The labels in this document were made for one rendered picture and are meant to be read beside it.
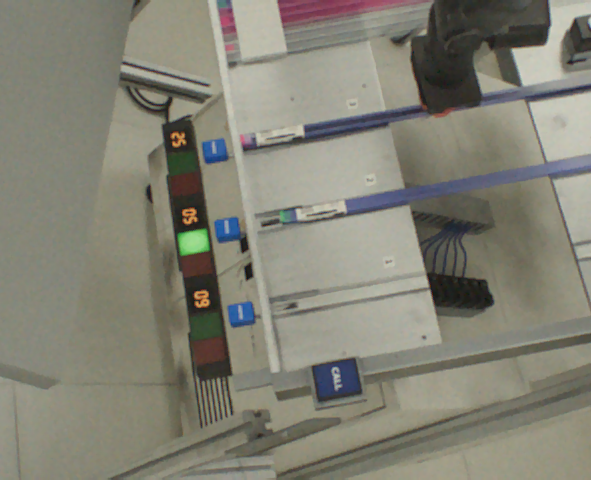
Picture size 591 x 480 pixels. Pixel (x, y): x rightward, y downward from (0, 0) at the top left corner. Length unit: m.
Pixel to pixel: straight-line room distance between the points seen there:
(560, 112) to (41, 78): 0.66
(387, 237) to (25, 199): 0.43
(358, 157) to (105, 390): 0.82
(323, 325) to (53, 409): 0.77
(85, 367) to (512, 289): 0.81
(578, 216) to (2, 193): 0.68
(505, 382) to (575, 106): 0.53
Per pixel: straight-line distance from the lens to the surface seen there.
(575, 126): 1.18
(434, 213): 1.46
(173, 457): 1.23
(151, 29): 2.24
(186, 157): 1.15
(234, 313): 1.04
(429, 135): 1.64
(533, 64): 1.21
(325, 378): 0.98
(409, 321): 1.05
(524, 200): 1.80
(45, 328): 1.03
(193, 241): 1.10
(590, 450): 2.88
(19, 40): 1.20
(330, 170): 1.11
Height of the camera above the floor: 1.48
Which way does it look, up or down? 43 degrees down
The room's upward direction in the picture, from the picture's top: 59 degrees clockwise
